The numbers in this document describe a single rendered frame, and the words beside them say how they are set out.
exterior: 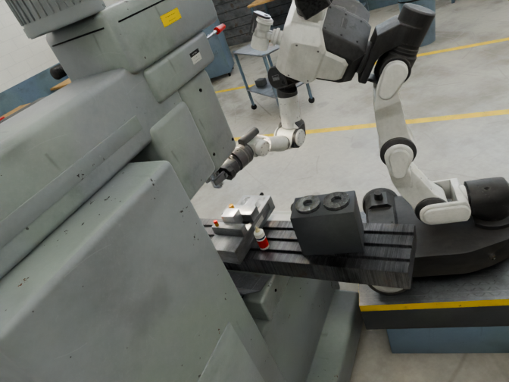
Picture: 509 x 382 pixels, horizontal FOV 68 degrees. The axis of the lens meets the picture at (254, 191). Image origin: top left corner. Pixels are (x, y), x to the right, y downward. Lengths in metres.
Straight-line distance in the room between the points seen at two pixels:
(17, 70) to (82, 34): 7.55
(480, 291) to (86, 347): 1.59
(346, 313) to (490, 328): 0.64
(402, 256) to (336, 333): 0.83
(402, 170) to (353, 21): 0.62
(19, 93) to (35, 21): 7.50
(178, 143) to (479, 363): 1.73
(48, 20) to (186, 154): 0.47
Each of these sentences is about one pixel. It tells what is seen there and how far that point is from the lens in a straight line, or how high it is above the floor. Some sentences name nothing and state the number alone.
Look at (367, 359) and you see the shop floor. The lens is 2.23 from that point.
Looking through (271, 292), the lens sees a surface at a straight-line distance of 1.52.
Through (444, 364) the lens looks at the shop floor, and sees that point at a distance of 2.20.
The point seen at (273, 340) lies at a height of 0.63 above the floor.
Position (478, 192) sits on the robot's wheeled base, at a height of 0.74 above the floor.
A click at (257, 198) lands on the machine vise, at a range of 1.69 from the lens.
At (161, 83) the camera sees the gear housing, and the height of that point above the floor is 1.68.
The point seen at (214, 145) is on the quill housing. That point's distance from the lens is 1.30.
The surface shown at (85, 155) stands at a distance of 0.93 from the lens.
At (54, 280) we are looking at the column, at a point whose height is 1.55.
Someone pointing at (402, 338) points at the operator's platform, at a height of 0.13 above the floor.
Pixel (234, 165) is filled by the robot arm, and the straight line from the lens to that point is 1.46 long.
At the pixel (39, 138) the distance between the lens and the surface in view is 0.88.
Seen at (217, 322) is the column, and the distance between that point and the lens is 1.13.
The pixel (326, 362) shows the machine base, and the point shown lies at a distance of 2.02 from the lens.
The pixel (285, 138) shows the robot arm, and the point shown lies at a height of 1.16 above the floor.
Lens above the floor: 1.91
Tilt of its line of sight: 32 degrees down
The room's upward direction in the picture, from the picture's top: 22 degrees counter-clockwise
